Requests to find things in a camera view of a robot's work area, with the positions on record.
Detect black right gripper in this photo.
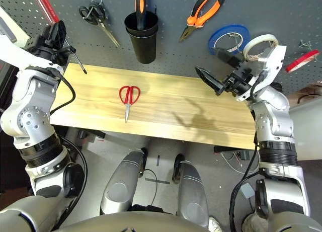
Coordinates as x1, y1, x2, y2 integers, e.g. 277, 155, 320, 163
195, 47, 261, 99

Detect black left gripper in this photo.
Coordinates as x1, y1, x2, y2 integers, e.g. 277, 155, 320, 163
26, 20, 76, 66

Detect red handled screwdriver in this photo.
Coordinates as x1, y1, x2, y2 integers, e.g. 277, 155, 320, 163
35, 0, 88, 74

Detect orange and black pliers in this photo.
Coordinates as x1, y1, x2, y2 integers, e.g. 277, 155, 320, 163
179, 0, 226, 43

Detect red tape roll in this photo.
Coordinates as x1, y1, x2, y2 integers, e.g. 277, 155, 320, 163
285, 49, 320, 73

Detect red handled scissors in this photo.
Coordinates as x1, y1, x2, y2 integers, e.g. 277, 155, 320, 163
119, 85, 141, 124

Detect blue tape roll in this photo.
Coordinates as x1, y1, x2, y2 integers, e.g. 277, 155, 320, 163
207, 24, 251, 55

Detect white tape roll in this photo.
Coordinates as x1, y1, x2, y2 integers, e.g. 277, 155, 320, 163
243, 34, 279, 61

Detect black plastic tool cup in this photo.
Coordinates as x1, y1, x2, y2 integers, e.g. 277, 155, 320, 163
124, 5, 159, 64

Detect black table foot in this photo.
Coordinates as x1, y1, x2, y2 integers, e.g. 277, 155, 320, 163
77, 130, 106, 142
213, 145, 236, 154

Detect orange and black screwdriver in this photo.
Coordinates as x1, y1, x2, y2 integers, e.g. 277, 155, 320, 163
134, 0, 148, 31

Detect brown cardboard box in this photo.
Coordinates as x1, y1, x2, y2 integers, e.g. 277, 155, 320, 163
289, 85, 322, 104

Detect white rounded appliance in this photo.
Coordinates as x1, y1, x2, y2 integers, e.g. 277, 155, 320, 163
289, 98, 322, 162

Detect grey foot pedal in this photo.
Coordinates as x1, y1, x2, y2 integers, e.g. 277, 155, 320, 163
238, 183, 255, 199

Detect silver robot right leg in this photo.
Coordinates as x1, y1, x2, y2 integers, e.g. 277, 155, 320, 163
172, 153, 210, 229

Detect silver robot leg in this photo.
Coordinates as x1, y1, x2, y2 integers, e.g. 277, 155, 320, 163
100, 147, 148, 215
172, 153, 210, 229

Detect long dark floor tape strip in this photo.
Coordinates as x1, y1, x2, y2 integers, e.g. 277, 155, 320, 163
144, 178, 171, 184

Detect silver robot left leg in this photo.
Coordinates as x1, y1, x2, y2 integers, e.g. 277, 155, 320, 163
100, 147, 148, 215

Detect grey robot torso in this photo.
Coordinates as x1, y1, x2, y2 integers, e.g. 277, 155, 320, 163
50, 210, 211, 232

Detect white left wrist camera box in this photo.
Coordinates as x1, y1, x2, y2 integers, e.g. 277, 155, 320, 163
0, 38, 65, 75

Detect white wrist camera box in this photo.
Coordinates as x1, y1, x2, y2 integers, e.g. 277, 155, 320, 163
236, 45, 287, 102
0, 38, 65, 75

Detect black right camera cable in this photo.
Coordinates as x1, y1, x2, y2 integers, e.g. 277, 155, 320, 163
229, 70, 268, 232

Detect black handled scissors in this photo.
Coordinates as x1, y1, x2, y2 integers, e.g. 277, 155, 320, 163
78, 2, 121, 48

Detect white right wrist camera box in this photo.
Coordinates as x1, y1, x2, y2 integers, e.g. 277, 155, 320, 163
236, 45, 287, 102

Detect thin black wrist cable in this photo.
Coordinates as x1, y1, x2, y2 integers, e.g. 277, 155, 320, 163
49, 73, 76, 116

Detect white floor cable bundle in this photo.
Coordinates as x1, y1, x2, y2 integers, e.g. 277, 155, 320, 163
221, 151, 260, 175

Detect thin black floor cable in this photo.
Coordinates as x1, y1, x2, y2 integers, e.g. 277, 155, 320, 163
140, 168, 158, 207

